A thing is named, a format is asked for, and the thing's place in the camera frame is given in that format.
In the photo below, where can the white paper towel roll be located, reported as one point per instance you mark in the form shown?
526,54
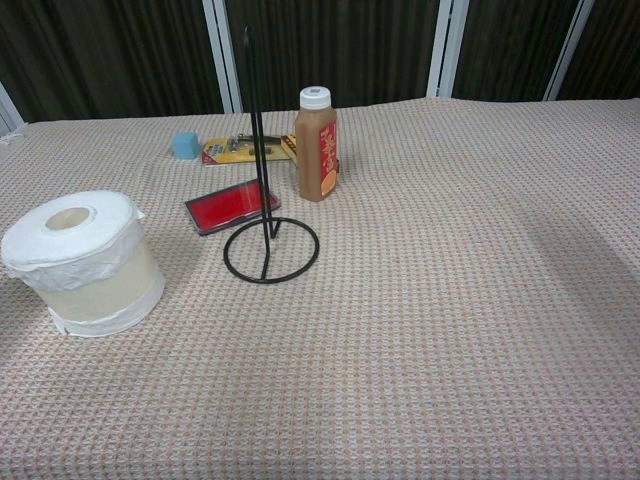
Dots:
85,270

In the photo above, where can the brown juice bottle white cap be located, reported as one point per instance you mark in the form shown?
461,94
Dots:
316,150

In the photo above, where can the beige waffle weave tablecloth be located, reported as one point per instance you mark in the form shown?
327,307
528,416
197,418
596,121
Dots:
400,300

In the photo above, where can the red yellow small box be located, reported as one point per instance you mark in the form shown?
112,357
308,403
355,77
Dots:
289,145

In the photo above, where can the red ink stamp pad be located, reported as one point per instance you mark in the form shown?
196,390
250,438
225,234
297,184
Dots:
225,207

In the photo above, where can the yellow blister pack card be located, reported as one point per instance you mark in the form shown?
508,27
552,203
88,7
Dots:
227,151

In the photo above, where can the small blue cube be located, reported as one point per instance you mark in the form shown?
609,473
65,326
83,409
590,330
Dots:
183,146

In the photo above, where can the white metal frame post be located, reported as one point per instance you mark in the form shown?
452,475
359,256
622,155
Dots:
223,55
568,50
446,47
9,110

